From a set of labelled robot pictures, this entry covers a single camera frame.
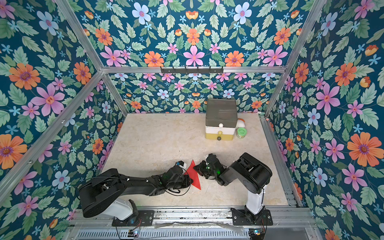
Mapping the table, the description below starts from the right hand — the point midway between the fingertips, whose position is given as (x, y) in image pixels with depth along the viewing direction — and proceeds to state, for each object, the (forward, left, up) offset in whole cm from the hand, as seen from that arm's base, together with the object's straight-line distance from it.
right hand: (193, 168), depth 90 cm
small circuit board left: (-33, +27, -3) cm, 43 cm away
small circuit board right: (-30, -33, -4) cm, 45 cm away
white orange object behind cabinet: (+33, -32, +5) cm, 47 cm away
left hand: (-9, -2, 0) cm, 9 cm away
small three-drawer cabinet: (+24, -17, +18) cm, 35 cm away
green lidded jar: (+26, -32, +3) cm, 41 cm away
